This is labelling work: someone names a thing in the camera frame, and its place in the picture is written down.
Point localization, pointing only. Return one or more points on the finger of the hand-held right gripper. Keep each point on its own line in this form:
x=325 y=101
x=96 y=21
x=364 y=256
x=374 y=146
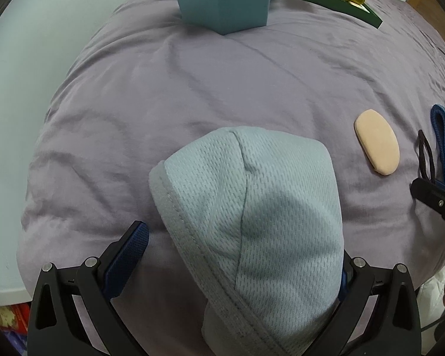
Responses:
x=434 y=198

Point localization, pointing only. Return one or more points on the grey mesh cloth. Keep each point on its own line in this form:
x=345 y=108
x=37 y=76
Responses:
x=263 y=211

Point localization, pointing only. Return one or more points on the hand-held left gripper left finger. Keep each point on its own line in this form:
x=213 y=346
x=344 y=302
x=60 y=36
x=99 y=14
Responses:
x=128 y=257

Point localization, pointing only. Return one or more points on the white quilted cloth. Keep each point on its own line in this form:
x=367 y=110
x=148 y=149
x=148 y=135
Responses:
x=430 y=304

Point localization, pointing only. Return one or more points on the purple bed blanket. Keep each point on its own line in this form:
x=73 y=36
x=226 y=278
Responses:
x=152 y=100

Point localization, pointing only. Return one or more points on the beige makeup sponge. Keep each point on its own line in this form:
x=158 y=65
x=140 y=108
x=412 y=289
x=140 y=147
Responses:
x=378 y=142

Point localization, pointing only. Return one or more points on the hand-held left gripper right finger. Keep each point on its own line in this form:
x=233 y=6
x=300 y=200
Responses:
x=358 y=285

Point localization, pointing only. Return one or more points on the green tray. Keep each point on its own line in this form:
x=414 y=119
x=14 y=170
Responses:
x=337 y=6

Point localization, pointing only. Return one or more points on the blue pen holder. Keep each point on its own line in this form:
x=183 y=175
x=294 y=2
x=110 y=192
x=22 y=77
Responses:
x=222 y=0

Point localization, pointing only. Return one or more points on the red printed box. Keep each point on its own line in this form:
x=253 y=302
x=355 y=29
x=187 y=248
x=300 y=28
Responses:
x=15 y=320

